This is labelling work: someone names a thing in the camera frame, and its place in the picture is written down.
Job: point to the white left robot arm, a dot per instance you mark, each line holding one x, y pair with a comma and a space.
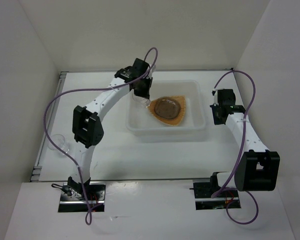
87, 120

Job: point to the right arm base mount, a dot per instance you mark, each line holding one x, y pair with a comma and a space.
203, 190

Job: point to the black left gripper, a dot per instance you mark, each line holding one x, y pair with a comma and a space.
145, 93

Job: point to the orange woven triangular plate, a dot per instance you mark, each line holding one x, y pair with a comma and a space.
174, 122

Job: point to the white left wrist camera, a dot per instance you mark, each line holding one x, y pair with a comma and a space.
152, 71

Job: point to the clear glass dish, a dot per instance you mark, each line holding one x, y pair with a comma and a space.
167, 108

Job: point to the clear plastic cup front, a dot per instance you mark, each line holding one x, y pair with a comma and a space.
61, 142

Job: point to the clear plastic cup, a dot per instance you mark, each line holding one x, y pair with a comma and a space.
61, 142
144, 102

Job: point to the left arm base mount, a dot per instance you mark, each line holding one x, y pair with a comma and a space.
71, 202

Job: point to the translucent white plastic bin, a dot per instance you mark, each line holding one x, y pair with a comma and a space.
141, 123

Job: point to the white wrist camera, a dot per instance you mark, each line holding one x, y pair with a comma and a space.
152, 71
215, 97

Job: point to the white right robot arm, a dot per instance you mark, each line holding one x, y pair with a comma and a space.
256, 168

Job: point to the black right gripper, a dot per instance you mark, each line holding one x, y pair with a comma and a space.
216, 120

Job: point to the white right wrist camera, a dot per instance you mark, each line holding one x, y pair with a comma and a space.
215, 97

